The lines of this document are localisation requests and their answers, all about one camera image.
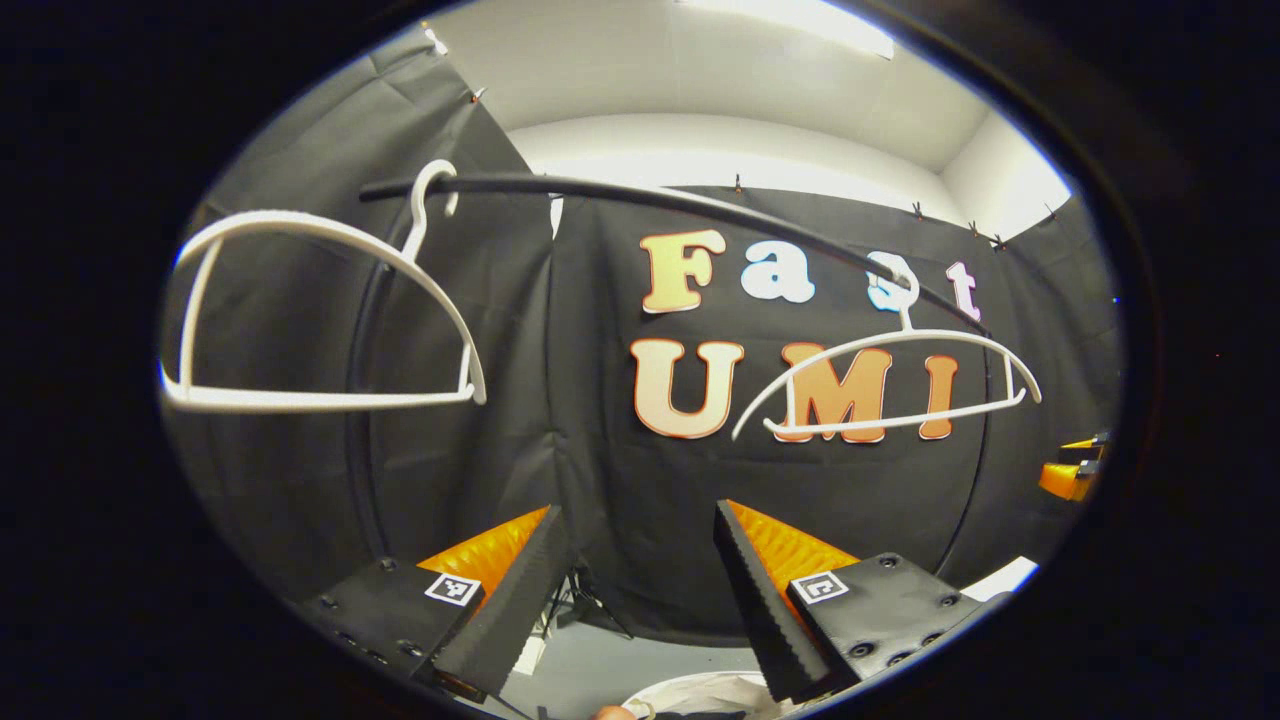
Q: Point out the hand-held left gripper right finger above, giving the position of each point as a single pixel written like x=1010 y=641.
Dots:
x=765 y=620

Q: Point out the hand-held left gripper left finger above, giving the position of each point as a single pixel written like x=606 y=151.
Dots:
x=505 y=610

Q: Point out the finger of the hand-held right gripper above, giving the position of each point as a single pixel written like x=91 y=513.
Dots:
x=1080 y=443
x=1062 y=482

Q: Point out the white laundry hamper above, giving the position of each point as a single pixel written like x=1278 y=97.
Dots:
x=700 y=692

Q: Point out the empty white clothes hanger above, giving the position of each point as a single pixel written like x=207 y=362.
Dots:
x=320 y=402

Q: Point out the black clothes rack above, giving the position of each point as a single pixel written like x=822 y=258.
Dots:
x=600 y=186

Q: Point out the black folding stand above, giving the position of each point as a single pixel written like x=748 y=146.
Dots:
x=600 y=605

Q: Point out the black backdrop cloth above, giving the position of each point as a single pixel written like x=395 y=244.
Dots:
x=560 y=420

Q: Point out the row of small backdrop clips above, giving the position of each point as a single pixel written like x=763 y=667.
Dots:
x=738 y=184

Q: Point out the small ceiling light panel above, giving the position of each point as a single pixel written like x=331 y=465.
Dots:
x=437 y=42

